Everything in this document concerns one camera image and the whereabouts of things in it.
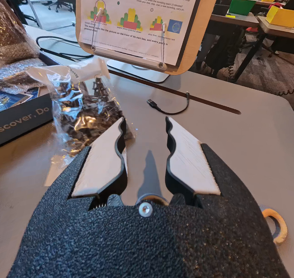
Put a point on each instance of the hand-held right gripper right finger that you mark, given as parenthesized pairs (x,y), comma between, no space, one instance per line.
(195,165)

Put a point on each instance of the large yellow bin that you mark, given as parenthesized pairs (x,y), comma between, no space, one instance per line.
(280,17)

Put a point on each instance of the white stand base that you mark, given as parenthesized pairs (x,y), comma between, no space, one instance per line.
(149,75)

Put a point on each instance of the background grey desk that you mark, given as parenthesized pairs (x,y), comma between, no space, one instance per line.
(234,20)
(275,31)

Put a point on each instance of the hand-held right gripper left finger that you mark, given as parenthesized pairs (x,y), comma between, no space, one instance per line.
(101,165)

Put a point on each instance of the instruction sheet on stand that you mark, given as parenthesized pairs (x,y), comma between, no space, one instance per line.
(202,29)

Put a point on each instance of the clear bag of grey pieces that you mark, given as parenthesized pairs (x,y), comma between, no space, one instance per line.
(80,112)

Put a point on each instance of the bubble wrap packet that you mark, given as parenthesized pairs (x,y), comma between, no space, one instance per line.
(16,41)

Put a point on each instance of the printed instruction sheet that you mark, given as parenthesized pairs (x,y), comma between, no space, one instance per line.
(137,18)

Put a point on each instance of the blue robot kit box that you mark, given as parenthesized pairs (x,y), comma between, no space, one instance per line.
(23,119)

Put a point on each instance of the green plastic bin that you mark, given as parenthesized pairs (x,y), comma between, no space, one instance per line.
(242,6)

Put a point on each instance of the black backpack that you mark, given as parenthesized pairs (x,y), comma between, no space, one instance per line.
(220,50)

